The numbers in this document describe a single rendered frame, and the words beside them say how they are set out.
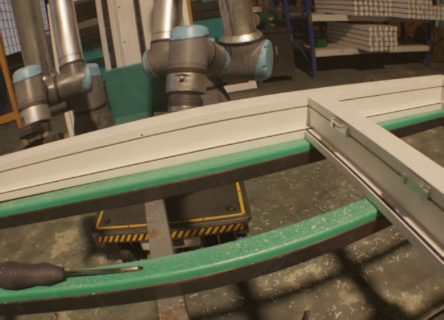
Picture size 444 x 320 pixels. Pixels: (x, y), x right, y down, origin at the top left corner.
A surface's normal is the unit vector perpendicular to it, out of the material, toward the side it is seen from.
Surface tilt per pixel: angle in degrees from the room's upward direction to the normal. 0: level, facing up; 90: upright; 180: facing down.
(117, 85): 90
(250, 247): 0
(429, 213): 90
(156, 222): 0
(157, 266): 0
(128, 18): 90
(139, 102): 90
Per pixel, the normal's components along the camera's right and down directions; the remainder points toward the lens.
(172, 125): 0.21, 0.41
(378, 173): -0.97, 0.20
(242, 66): -0.31, 0.59
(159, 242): -0.12, -0.89
